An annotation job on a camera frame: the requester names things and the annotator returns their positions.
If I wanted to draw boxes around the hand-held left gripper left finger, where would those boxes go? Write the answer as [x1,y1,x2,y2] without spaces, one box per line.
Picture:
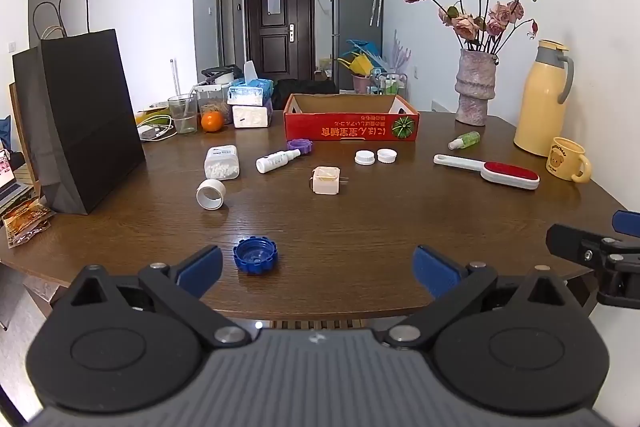
[60,246,251,349]

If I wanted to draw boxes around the cream square box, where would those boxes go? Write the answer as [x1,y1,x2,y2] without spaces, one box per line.
[309,165,343,196]

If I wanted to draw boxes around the brown snack packet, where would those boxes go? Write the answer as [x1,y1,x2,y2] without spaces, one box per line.
[7,219,54,248]
[2,199,55,229]

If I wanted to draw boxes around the clear food container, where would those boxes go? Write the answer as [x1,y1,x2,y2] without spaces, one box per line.
[195,83,234,124]

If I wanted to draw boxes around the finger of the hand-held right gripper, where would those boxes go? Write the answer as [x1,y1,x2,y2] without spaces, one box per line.
[612,209,640,239]
[546,223,640,266]

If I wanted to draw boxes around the white cable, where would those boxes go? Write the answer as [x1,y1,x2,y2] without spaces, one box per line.
[137,113,177,138]

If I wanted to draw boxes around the white spray bottle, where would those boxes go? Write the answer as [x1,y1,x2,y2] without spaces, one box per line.
[256,149,302,174]

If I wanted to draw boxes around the dark brown entrance door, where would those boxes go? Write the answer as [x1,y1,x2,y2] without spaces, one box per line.
[244,0,316,82]

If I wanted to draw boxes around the purple tissue pack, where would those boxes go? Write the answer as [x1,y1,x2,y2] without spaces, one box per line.
[232,99,274,129]

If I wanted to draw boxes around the black paper bag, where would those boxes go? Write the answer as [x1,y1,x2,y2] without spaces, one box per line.
[12,0,146,215]

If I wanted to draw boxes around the blue scalloped bottle cap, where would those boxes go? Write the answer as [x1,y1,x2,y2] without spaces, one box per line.
[233,236,281,275]

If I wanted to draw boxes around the white charger block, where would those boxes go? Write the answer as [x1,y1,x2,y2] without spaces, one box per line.
[137,123,168,141]

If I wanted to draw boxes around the black folding chair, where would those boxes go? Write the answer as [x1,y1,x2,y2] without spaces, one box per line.
[272,78,337,110]

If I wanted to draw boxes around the mottled pink vase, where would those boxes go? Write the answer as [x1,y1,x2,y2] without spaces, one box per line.
[455,48,500,126]

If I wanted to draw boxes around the yellow thermos jug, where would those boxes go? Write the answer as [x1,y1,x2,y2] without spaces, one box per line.
[514,39,575,156]

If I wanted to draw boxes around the yellow bear mug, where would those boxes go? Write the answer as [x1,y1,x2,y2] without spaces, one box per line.
[546,137,592,182]

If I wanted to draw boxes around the blue tissue pack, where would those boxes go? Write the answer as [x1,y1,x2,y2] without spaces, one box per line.
[227,62,276,106]

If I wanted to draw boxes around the green spray bottle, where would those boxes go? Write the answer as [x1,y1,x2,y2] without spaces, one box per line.
[448,131,481,150]

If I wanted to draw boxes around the brown paper bag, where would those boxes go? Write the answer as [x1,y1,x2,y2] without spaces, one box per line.
[8,25,67,200]

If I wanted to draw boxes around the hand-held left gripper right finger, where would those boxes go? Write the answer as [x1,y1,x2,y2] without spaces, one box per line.
[386,245,583,350]

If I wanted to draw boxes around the black folding stand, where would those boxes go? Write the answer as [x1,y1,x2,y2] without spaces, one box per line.
[201,64,244,85]

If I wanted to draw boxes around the white plastic jar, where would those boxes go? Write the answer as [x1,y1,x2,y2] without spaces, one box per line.
[204,145,241,181]

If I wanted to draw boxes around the purple hangers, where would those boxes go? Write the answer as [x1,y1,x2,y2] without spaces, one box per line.
[392,29,412,72]

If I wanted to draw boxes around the white tape roll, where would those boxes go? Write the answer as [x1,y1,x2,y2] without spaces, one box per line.
[196,179,227,211]

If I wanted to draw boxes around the metal trolley rack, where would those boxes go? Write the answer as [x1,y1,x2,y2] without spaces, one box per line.
[370,69,409,96]

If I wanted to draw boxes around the clear glass cup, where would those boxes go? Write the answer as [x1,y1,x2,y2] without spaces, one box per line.
[167,93,197,135]

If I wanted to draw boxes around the blue and yellow hangers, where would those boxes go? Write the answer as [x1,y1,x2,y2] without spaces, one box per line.
[337,38,386,76]

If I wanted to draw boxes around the grey refrigerator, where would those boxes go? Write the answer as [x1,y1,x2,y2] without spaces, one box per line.
[331,0,385,92]

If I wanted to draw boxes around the red and white lint brush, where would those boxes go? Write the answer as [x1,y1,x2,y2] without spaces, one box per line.
[433,153,541,190]

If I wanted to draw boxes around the red cardboard box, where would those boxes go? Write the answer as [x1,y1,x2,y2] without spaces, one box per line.
[284,93,420,142]

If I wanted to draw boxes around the laptop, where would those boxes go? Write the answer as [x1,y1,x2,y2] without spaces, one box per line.
[0,149,33,214]

